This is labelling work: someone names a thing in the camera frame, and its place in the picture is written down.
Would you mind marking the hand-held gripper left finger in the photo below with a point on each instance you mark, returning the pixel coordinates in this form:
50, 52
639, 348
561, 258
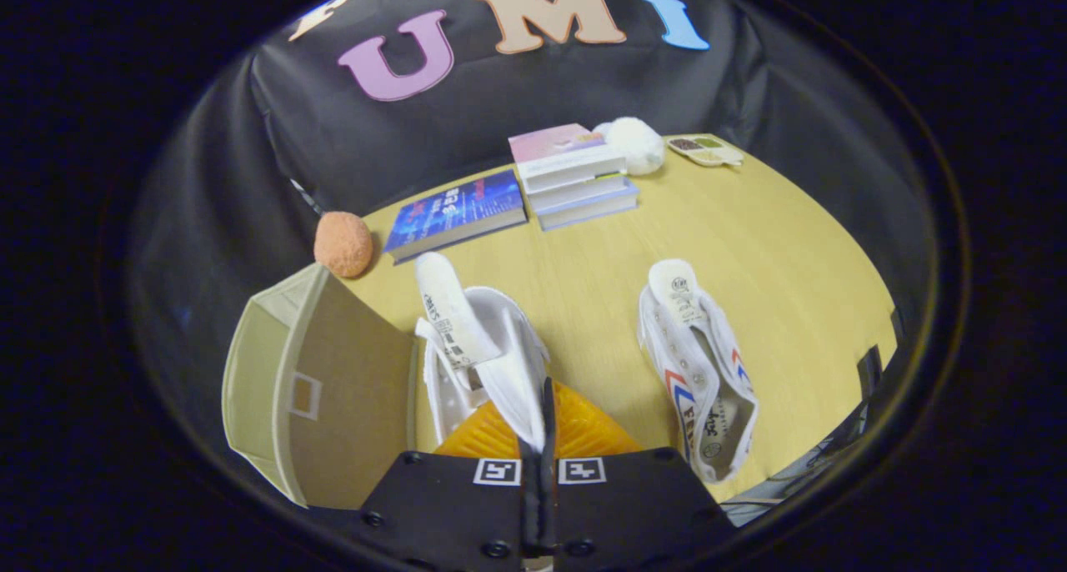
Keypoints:
450, 505

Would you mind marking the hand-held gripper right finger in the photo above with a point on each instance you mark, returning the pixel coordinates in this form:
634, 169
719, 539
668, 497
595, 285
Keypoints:
625, 505

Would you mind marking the brown cardboard storage box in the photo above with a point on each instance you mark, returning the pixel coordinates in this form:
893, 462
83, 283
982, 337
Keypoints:
350, 405

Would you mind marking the white canvas shoe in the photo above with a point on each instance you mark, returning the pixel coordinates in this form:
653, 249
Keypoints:
700, 363
500, 338

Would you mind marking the orange plush ball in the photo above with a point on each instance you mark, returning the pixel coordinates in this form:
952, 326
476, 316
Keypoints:
343, 245

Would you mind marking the dark blue cover book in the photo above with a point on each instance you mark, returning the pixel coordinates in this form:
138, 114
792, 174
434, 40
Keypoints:
454, 213

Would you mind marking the grey blue book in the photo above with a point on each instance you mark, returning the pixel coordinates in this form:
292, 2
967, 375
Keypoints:
588, 211

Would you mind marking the white thick book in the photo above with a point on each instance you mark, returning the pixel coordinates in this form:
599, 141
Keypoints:
579, 191

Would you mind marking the white plush ball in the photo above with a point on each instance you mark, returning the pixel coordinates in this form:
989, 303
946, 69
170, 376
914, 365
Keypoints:
635, 145

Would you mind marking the cream sectioned snack tray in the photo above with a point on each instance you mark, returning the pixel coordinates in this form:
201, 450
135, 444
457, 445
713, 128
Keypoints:
704, 151

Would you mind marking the pink cover book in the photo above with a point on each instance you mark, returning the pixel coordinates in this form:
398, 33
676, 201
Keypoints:
554, 142

